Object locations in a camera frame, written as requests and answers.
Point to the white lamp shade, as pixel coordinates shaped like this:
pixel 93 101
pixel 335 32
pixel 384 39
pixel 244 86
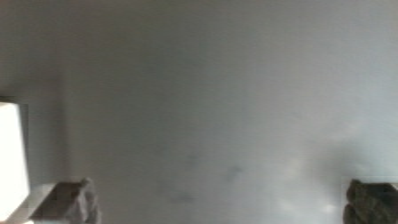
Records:
pixel 212 102

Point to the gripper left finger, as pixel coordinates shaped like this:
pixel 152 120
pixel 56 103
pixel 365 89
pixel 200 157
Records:
pixel 70 206

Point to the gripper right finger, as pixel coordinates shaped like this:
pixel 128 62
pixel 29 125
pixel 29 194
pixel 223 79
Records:
pixel 372 203

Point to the white U-shaped fence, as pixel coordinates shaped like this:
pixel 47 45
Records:
pixel 13 163

